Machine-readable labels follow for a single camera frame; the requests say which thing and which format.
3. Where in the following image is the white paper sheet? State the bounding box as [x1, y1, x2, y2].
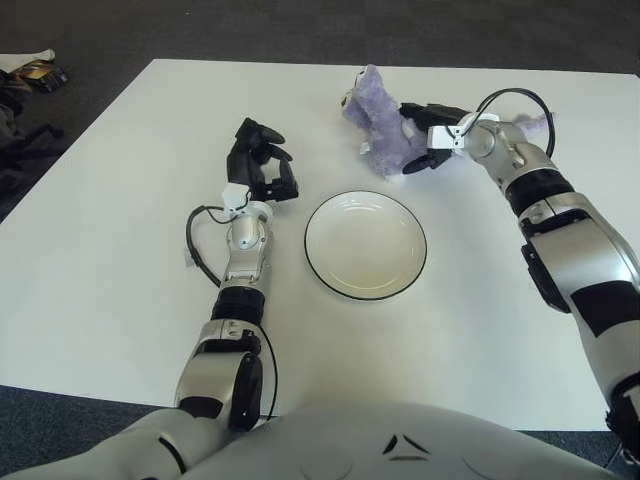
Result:
[0, 48, 56, 74]

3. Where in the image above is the black chair base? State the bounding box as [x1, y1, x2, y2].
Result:
[0, 122, 65, 174]

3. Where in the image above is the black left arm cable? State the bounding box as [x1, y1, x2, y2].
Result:
[185, 205, 279, 419]

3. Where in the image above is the grey robot torso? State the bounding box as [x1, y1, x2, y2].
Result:
[0, 399, 640, 480]

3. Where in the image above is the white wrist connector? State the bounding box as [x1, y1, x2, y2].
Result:
[426, 123, 466, 151]
[221, 183, 250, 219]

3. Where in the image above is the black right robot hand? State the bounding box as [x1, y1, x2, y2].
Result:
[399, 102, 470, 175]

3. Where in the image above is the white plate with black rim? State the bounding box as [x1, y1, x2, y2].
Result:
[303, 190, 429, 301]

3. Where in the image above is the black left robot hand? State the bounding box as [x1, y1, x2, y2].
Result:
[224, 117, 301, 204]

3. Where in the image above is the purple plush doll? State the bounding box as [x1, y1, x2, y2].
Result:
[338, 63, 551, 179]

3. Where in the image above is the white left wrist connector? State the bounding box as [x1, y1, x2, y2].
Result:
[221, 183, 250, 219]

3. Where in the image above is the white right wrist connector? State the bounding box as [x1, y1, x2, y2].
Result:
[426, 123, 466, 151]

